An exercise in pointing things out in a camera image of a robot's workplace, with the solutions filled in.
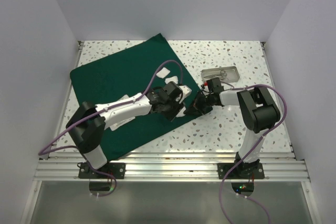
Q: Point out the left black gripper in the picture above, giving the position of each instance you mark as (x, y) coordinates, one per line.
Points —
(170, 115)

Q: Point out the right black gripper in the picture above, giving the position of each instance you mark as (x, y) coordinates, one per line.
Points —
(195, 108)

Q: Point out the white gauze pad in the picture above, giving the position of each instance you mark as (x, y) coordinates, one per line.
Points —
(163, 73)
(181, 113)
(173, 79)

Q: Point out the small silver scissors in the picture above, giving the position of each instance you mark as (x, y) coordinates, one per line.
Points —
(222, 75)

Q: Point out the silver forceps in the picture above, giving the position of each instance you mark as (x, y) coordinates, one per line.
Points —
(211, 78)

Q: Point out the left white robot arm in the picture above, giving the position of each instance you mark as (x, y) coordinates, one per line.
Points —
(86, 127)

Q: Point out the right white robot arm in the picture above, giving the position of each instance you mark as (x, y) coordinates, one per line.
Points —
(259, 111)

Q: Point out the green surgical cloth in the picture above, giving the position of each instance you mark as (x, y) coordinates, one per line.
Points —
(129, 72)

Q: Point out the silver metal tray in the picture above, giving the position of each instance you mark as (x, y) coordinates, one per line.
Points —
(232, 73)

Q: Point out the upper white sterile packet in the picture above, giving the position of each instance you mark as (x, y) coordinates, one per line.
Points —
(123, 97)

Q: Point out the white sterile packet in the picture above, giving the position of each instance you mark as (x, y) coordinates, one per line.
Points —
(121, 123)
(123, 97)

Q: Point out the lower white sterile packet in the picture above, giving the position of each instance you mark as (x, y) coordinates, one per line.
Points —
(121, 123)

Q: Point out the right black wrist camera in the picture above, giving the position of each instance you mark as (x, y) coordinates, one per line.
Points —
(214, 85)

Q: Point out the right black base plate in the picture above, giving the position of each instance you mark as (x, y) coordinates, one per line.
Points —
(242, 171)

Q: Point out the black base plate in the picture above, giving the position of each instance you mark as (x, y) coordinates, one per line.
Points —
(117, 170)
(242, 171)

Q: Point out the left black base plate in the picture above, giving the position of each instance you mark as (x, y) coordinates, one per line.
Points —
(117, 170)

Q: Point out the aluminium rail frame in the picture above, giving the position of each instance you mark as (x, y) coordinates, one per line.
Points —
(190, 154)

